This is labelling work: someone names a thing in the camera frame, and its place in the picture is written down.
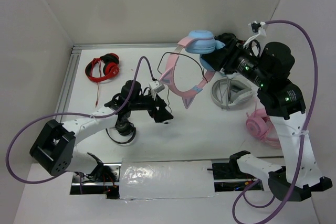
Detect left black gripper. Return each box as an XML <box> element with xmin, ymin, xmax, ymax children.
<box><xmin>129</xmin><ymin>90</ymin><xmax>173</xmax><ymax>122</ymax></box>

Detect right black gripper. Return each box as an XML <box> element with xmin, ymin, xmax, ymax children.
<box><xmin>201</xmin><ymin>36</ymin><xmax>270</xmax><ymax>87</ymax></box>

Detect blue pink cat-ear headphones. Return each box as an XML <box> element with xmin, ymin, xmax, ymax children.
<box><xmin>157</xmin><ymin>30</ymin><xmax>225</xmax><ymax>110</ymax></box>

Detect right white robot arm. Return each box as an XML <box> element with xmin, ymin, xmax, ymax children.
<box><xmin>201</xmin><ymin>38</ymin><xmax>332</xmax><ymax>202</ymax></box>

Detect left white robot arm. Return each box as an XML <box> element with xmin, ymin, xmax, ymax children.
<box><xmin>29</xmin><ymin>80</ymin><xmax>173</xmax><ymax>182</ymax></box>

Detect black headphones far corner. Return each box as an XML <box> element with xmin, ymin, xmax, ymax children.
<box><xmin>215</xmin><ymin>33</ymin><xmax>237</xmax><ymax>44</ymax></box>

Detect small black headphones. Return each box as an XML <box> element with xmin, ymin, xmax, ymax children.
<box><xmin>105</xmin><ymin>120</ymin><xmax>137</xmax><ymax>145</ymax></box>

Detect red black headphones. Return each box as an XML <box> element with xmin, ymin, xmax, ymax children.
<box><xmin>85</xmin><ymin>53</ymin><xmax>120</xmax><ymax>107</ymax></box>

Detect white taped sheet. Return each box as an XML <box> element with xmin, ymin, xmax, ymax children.
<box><xmin>119</xmin><ymin>161</ymin><xmax>215</xmax><ymax>199</ymax></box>

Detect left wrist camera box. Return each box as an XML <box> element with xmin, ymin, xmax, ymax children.
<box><xmin>149</xmin><ymin>80</ymin><xmax>165</xmax><ymax>98</ymax></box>

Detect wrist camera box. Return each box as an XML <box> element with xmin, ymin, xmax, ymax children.
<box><xmin>249</xmin><ymin>21</ymin><xmax>266</xmax><ymax>38</ymax></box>
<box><xmin>149</xmin><ymin>80</ymin><xmax>165</xmax><ymax>98</ymax></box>

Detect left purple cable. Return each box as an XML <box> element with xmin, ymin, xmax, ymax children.
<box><xmin>5</xmin><ymin>56</ymin><xmax>155</xmax><ymax>184</ymax></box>

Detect purple cable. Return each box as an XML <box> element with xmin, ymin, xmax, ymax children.
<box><xmin>233</xmin><ymin>19</ymin><xmax>317</xmax><ymax>223</ymax></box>
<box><xmin>5</xmin><ymin>56</ymin><xmax>155</xmax><ymax>184</ymax></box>

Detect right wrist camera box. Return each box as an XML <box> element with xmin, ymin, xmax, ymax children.
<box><xmin>249</xmin><ymin>21</ymin><xmax>266</xmax><ymax>38</ymax></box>

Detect aluminium frame rail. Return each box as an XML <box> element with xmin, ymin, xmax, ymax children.
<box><xmin>43</xmin><ymin>42</ymin><xmax>211</xmax><ymax>156</ymax></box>

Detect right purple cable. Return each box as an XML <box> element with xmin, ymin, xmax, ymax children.
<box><xmin>233</xmin><ymin>19</ymin><xmax>317</xmax><ymax>223</ymax></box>

